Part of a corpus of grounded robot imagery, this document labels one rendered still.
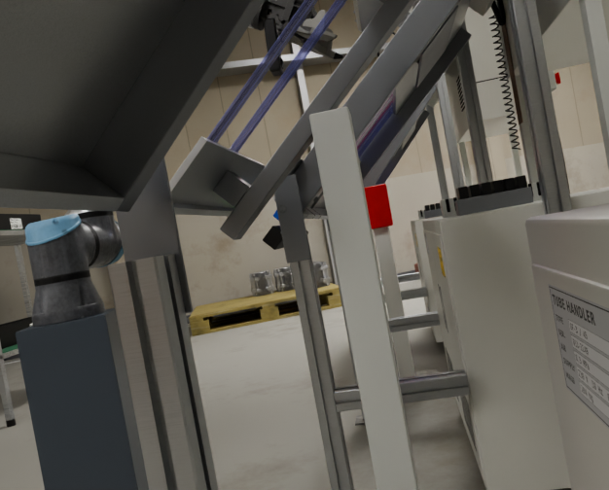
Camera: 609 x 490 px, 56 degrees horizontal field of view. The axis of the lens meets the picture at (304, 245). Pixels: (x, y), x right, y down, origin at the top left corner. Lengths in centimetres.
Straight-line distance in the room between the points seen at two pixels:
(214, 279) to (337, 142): 500
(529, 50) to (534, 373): 61
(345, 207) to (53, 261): 70
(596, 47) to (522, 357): 61
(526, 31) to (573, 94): 624
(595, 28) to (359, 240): 66
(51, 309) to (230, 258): 458
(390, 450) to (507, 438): 38
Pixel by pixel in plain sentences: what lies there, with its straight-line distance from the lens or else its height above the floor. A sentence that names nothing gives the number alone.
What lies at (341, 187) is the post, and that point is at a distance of 86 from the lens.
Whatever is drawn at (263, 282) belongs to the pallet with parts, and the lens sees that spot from 543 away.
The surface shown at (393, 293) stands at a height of 36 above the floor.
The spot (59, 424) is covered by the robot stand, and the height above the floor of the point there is 35.
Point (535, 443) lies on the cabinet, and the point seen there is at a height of 16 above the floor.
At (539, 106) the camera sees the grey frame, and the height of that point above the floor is 79.
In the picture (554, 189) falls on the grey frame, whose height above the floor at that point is 64.
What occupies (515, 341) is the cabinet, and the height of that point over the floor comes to 36.
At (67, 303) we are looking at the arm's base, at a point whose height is 59.
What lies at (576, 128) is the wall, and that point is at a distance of 735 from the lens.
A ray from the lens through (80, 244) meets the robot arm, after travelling 135.
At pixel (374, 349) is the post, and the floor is 45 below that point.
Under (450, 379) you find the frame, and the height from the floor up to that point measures 31.
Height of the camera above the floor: 63
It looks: 1 degrees down
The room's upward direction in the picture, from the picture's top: 10 degrees counter-clockwise
